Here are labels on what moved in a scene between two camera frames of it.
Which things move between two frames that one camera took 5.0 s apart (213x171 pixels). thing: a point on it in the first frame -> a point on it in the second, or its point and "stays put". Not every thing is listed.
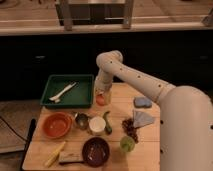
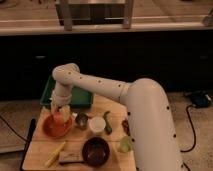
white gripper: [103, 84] -> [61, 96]
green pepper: [108, 128] stays put
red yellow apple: [100, 99] -> [58, 117]
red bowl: [57, 125] stays put
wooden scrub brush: [71, 157] stays put
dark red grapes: [129, 126] stays put
